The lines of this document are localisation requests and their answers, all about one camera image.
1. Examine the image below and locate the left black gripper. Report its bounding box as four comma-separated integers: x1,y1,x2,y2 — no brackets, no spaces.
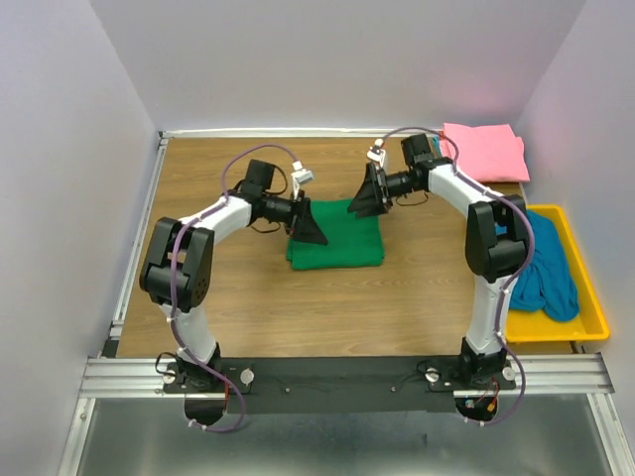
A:
262,189,328,245

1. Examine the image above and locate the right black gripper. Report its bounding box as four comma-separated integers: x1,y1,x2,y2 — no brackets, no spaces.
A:
346,163,421,221

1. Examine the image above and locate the green t shirt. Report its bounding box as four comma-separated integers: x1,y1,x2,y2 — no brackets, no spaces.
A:
286,199,385,271

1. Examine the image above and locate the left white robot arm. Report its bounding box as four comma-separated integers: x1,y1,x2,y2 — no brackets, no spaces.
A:
139,160,327,392

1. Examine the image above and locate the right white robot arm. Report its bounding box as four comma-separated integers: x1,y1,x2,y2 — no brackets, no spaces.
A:
347,129,535,389

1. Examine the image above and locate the teal folded t shirt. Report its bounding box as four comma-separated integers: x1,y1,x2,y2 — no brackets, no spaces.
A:
431,136,443,157

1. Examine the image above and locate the pink folded t shirt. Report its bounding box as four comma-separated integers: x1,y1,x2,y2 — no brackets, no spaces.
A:
440,123,530,183

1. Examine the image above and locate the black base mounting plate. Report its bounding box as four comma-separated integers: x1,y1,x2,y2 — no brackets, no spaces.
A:
155,356,520,428

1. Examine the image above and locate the blue crumpled t shirt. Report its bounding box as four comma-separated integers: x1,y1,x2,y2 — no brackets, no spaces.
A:
510,211,579,323

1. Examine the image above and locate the yellow plastic bin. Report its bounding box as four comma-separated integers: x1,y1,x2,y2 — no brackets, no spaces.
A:
506,204,609,343

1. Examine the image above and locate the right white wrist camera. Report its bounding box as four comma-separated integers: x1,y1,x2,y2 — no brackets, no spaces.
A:
366,138,388,172

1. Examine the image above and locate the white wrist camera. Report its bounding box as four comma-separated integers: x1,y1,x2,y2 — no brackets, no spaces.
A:
291,160,315,200
366,138,388,172

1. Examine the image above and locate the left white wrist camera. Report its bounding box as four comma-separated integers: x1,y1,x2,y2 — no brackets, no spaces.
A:
291,160,315,200

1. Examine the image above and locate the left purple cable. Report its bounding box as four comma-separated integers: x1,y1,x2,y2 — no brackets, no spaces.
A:
166,143,305,432

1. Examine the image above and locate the aluminium frame rail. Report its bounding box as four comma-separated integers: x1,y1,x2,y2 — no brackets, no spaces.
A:
59,128,634,475

